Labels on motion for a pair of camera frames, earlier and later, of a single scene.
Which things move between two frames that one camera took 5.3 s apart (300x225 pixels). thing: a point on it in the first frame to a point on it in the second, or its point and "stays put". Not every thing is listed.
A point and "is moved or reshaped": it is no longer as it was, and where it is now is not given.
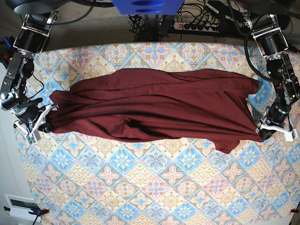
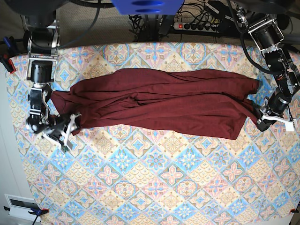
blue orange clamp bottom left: x=36 y=211 stays put
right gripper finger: x=266 y=133 to x=263 y=124
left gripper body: x=28 y=113 to x=57 y=123
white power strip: x=197 y=26 stays put
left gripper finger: x=45 y=127 to x=73 y=125
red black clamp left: x=5 y=58 stays put
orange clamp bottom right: x=294 y=210 stays put
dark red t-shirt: x=159 y=105 is moved or reshaped
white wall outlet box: x=19 y=206 stays put
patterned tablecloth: x=76 y=179 stays put
